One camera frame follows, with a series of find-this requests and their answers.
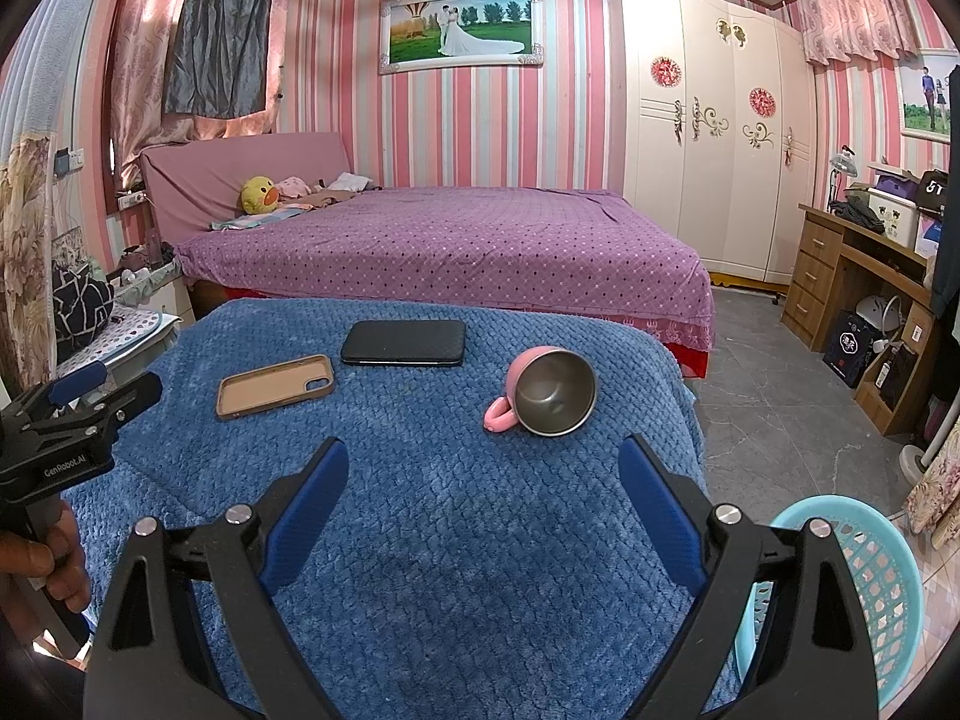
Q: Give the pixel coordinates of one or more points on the black white patterned bag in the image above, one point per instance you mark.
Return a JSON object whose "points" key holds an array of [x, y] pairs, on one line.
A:
{"points": [[82, 311]]}

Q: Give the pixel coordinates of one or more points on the person's left hand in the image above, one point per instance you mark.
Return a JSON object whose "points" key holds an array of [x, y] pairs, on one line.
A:
{"points": [[67, 570]]}

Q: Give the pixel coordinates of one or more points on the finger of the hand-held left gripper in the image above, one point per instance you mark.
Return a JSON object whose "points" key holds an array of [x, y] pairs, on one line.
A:
{"points": [[79, 382], [127, 397]]}

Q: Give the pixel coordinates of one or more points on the white storage box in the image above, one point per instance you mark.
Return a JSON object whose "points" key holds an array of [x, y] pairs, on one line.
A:
{"points": [[892, 221]]}

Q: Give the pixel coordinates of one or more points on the wooden desk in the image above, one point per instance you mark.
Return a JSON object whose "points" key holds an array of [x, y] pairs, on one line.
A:
{"points": [[814, 270]]}

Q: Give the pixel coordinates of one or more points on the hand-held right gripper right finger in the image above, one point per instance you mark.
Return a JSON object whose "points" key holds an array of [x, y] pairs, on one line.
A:
{"points": [[660, 517]]}

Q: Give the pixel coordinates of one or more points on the floral curtain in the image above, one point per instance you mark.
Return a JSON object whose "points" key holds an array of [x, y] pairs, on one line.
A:
{"points": [[22, 262]]}

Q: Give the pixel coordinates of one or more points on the framed wedding wall photo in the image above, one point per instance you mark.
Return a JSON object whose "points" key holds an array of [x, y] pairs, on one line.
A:
{"points": [[461, 30]]}

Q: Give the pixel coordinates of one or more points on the brown garment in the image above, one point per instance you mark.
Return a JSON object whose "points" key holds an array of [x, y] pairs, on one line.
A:
{"points": [[322, 200]]}

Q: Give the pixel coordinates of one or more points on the blue fleece blanket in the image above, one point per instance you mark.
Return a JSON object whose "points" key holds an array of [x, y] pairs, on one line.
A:
{"points": [[450, 465]]}

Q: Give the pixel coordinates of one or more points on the purple polka-dot bed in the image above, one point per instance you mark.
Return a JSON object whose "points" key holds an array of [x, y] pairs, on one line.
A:
{"points": [[465, 247]]}

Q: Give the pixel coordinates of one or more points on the floral cloth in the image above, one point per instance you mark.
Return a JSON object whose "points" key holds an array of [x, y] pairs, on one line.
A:
{"points": [[934, 499]]}

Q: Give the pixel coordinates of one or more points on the pink steel-lined mug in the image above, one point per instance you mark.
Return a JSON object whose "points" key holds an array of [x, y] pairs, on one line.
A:
{"points": [[555, 394]]}

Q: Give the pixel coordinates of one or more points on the black smartphone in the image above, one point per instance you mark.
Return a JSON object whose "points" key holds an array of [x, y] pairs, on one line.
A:
{"points": [[403, 343]]}

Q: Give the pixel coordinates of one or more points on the pink covered headboard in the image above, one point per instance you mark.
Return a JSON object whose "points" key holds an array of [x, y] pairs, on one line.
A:
{"points": [[202, 172]]}

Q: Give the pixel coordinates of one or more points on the wall socket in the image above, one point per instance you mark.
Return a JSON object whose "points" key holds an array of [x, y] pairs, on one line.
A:
{"points": [[67, 163]]}

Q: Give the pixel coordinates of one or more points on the light blue plastic basket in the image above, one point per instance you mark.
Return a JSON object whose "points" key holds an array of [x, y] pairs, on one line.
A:
{"points": [[877, 570]]}

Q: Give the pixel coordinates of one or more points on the brown phone case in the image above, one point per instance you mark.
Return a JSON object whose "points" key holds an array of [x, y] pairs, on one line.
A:
{"points": [[274, 388]]}

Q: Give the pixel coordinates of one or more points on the white wardrobe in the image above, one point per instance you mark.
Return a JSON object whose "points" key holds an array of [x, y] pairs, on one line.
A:
{"points": [[712, 187]]}

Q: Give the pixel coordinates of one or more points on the black shopping bag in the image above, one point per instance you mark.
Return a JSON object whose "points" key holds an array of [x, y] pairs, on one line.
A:
{"points": [[851, 349]]}

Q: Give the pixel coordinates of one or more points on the white cloth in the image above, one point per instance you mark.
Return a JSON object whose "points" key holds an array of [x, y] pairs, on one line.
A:
{"points": [[349, 181]]}

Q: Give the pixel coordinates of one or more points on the polka-dot mat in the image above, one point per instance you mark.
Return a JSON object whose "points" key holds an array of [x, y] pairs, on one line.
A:
{"points": [[139, 337]]}

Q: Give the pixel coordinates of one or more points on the red paper-cut decoration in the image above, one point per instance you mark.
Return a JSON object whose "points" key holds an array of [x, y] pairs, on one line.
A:
{"points": [[665, 71], [763, 101]]}

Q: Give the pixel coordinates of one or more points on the white fan base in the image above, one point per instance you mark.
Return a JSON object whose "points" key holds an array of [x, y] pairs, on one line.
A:
{"points": [[916, 463]]}

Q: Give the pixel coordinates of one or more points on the framed couple wall photo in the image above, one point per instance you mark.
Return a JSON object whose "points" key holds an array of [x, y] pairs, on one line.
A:
{"points": [[930, 97]]}

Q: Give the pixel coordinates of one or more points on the nightstand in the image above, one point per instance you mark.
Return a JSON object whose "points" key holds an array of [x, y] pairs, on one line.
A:
{"points": [[154, 285]]}

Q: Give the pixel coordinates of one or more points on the grey curtain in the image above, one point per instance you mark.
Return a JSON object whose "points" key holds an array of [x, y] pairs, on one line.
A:
{"points": [[217, 30]]}

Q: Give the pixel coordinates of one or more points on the pink patterned curtain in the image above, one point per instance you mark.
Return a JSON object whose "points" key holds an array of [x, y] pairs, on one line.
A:
{"points": [[139, 67]]}

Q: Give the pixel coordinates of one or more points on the power strip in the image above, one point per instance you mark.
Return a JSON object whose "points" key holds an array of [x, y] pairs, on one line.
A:
{"points": [[131, 202]]}

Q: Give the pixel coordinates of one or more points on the pink plush toy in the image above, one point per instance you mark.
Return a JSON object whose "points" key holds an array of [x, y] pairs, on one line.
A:
{"points": [[294, 186]]}

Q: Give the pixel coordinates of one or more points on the hanging dark garment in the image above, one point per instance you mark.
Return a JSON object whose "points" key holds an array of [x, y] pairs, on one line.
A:
{"points": [[949, 202]]}

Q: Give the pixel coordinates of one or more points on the pink curtain valance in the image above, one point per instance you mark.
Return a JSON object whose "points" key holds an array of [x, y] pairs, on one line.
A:
{"points": [[855, 11]]}

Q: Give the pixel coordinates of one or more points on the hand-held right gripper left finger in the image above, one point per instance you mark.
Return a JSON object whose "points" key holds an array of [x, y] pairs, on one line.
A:
{"points": [[307, 510]]}

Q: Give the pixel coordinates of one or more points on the yellow duck plush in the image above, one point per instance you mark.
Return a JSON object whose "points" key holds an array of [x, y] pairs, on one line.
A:
{"points": [[260, 195]]}

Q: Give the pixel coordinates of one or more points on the dark clothes pile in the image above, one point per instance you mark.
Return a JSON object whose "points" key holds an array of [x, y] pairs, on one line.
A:
{"points": [[859, 214]]}

